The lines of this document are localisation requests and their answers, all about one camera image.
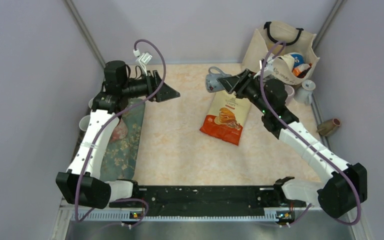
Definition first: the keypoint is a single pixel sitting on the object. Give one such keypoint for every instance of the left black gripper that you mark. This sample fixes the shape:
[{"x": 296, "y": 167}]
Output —
[{"x": 164, "y": 93}]

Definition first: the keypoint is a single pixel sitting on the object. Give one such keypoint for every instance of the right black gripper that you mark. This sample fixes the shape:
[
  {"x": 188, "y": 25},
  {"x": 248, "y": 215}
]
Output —
[{"x": 232, "y": 84}]

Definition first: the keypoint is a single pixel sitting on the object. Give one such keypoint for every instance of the blue grey mug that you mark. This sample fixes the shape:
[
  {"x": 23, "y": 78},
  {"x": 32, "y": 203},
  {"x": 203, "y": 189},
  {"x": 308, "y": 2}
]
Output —
[{"x": 212, "y": 83}]

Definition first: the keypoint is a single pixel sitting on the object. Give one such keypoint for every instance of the orange chips bag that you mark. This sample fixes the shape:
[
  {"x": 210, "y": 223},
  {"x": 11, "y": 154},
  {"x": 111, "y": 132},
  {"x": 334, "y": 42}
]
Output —
[{"x": 226, "y": 117}]

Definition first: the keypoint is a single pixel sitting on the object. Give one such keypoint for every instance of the large pink mug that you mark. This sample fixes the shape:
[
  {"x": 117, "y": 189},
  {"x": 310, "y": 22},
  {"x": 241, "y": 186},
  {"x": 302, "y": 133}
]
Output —
[{"x": 120, "y": 131}]

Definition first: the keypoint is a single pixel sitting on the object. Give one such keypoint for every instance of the small brown striped cup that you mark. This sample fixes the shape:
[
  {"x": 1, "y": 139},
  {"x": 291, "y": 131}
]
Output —
[{"x": 328, "y": 127}]

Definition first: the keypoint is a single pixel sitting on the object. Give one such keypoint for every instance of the cream white mug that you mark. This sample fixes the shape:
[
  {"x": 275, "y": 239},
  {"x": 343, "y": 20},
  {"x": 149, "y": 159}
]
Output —
[{"x": 90, "y": 103}]

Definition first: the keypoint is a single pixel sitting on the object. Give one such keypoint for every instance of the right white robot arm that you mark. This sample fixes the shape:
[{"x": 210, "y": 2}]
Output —
[{"x": 343, "y": 186}]

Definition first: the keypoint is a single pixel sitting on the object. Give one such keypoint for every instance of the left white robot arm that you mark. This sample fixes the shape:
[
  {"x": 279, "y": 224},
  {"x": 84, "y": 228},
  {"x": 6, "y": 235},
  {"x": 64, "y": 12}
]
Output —
[{"x": 80, "y": 184}]

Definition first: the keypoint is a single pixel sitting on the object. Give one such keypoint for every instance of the lilac mug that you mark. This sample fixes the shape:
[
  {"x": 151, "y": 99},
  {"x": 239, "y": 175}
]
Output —
[{"x": 290, "y": 93}]

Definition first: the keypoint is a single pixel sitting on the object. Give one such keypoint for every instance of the light blue white mug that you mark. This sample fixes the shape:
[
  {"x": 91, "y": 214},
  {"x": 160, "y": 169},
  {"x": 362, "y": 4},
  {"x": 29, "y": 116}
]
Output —
[{"x": 303, "y": 94}]

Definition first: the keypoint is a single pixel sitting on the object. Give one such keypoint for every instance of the beige canvas tote bag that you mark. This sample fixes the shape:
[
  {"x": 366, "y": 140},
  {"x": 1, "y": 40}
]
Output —
[{"x": 281, "y": 38}]

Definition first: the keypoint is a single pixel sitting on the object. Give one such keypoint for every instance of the orange snack packet in bag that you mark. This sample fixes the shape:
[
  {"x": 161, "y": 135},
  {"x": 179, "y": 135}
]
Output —
[{"x": 301, "y": 70}]

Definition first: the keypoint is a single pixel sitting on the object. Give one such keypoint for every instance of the blue white package in bag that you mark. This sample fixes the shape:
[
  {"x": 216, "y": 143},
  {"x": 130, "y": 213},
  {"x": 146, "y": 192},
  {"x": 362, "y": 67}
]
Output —
[{"x": 294, "y": 59}]

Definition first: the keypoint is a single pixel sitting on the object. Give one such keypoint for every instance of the teal floral placemat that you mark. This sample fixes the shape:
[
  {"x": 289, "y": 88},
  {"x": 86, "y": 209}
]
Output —
[{"x": 120, "y": 158}]

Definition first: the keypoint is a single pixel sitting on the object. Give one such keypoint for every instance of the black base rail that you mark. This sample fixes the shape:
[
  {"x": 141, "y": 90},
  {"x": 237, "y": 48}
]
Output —
[{"x": 208, "y": 201}]

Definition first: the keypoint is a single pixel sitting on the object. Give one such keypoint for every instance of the metal corner frame rail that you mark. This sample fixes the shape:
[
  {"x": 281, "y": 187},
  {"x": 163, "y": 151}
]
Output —
[{"x": 84, "y": 31}]

